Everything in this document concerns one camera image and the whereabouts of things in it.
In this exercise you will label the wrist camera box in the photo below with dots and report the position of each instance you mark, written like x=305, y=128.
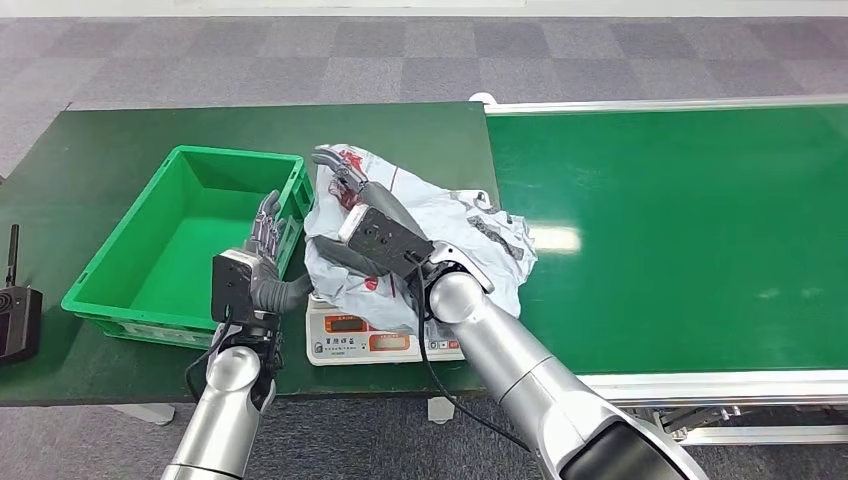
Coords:
x=384, y=238
x=232, y=285

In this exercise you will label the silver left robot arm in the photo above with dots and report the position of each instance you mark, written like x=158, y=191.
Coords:
x=225, y=411

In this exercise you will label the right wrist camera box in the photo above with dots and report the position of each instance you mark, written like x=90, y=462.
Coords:
x=384, y=238

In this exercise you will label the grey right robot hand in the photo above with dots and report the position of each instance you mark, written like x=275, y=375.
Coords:
x=391, y=202

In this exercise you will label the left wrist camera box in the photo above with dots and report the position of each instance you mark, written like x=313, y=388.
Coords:
x=232, y=285

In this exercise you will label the white electronic scale steel tray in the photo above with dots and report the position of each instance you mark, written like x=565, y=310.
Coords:
x=344, y=348

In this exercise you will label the grey plastic mailer package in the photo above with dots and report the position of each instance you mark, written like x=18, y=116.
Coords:
x=457, y=232

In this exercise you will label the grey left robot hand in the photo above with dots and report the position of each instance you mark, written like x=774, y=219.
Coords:
x=268, y=291

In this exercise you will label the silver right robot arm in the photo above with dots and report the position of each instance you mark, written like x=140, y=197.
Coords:
x=530, y=384

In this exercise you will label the black radio device with antenna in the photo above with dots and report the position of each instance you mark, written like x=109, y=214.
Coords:
x=18, y=321

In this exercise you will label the green conveyor belt machine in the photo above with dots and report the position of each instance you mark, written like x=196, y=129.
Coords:
x=662, y=199

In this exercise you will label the green plastic crate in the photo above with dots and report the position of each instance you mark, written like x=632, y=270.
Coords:
x=179, y=245

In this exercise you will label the white table foot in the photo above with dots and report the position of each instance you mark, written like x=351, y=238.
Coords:
x=440, y=411
x=146, y=413

